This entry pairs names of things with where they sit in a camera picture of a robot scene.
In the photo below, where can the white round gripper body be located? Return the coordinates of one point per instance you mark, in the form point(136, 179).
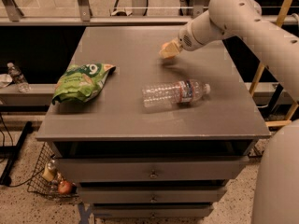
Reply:
point(186, 41)

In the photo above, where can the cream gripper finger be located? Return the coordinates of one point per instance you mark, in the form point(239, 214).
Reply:
point(172, 50)

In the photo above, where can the orange fruit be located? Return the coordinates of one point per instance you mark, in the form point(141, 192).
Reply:
point(165, 45)

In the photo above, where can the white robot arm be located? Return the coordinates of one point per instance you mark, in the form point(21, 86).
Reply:
point(276, 198)

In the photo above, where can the green rice chip bag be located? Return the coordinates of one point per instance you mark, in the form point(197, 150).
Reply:
point(82, 82)

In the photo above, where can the clear plastic water bottle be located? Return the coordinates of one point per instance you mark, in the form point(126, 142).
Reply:
point(179, 92)

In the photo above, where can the grey drawer cabinet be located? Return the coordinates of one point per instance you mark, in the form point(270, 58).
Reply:
point(116, 125)

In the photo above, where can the top grey drawer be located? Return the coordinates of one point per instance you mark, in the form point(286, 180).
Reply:
point(143, 170)

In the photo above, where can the grey drawer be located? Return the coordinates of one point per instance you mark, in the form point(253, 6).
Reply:
point(155, 211)
point(152, 195)
point(143, 170)

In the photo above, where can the water bottle on ledge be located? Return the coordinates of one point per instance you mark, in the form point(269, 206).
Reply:
point(18, 77)

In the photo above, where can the middle grey drawer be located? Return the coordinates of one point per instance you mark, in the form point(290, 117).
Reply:
point(152, 195)

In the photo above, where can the bottom grey drawer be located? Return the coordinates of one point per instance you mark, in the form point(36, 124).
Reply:
point(155, 211)

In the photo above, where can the red apple in basket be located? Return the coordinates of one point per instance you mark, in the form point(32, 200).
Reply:
point(65, 187)

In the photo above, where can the small yellow bottle in basket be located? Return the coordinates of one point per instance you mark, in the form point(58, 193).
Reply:
point(50, 171)

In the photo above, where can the black wire basket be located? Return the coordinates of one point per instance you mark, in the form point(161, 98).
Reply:
point(38, 185)

